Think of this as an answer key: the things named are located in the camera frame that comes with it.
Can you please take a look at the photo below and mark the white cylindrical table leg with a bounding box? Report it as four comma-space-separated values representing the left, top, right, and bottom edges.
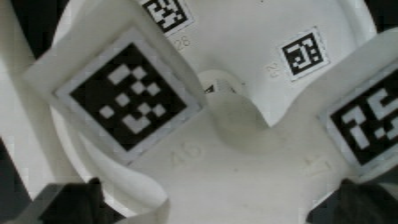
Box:
200, 69, 269, 145

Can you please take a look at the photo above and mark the white round table top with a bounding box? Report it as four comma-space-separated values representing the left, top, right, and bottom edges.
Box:
0, 0, 381, 214

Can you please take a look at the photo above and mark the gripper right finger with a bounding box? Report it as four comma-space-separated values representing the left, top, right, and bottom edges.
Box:
308, 179, 398, 224

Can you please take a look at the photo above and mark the white cross-shaped table base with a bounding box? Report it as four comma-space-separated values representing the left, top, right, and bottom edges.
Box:
24, 28, 398, 224

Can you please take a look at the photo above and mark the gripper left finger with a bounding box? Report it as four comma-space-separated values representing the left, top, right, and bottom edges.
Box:
13, 178, 116, 224

